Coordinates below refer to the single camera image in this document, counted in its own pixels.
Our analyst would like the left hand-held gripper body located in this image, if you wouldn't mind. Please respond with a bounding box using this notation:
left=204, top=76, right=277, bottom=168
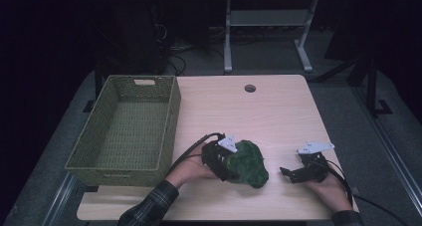
left=201, top=134, right=240, bottom=182

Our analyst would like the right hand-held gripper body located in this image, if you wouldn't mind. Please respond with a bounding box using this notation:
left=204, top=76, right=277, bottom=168
left=296, top=140, right=335, bottom=184

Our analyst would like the green fluffy plush cloth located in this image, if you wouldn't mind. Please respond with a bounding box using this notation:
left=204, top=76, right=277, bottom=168
left=226, top=139, right=270, bottom=189

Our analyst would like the green woven basket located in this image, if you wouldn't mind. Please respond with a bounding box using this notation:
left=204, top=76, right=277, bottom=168
left=64, top=74, right=182, bottom=187

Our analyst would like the person's right hand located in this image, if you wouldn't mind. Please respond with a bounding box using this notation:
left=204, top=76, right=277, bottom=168
left=302, top=169, right=354, bottom=213

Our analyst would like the person's left hand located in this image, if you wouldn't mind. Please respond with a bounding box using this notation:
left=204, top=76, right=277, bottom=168
left=165, top=145, right=219, bottom=189

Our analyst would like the black metal stand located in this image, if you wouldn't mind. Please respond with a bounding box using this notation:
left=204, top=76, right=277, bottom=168
left=363, top=57, right=394, bottom=118

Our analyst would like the dark cabinet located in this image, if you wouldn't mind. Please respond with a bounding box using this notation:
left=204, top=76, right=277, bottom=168
left=98, top=0, right=169, bottom=77

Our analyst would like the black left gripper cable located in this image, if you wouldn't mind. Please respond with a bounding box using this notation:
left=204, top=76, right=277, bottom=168
left=166, top=131, right=227, bottom=175

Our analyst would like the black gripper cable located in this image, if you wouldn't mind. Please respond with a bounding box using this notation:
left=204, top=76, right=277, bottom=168
left=166, top=131, right=227, bottom=175
left=322, top=158, right=412, bottom=226

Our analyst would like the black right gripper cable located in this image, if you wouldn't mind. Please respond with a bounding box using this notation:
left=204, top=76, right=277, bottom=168
left=322, top=158, right=412, bottom=226

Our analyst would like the metal floor rail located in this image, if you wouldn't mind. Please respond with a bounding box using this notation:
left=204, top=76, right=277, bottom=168
left=350, top=86, right=422, bottom=208
left=42, top=171, right=80, bottom=226

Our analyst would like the tangle of floor cables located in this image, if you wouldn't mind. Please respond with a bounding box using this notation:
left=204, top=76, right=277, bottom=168
left=158, top=22, right=227, bottom=77

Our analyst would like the white metal desk frame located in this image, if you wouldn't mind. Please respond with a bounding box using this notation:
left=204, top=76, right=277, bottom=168
left=212, top=0, right=366, bottom=74

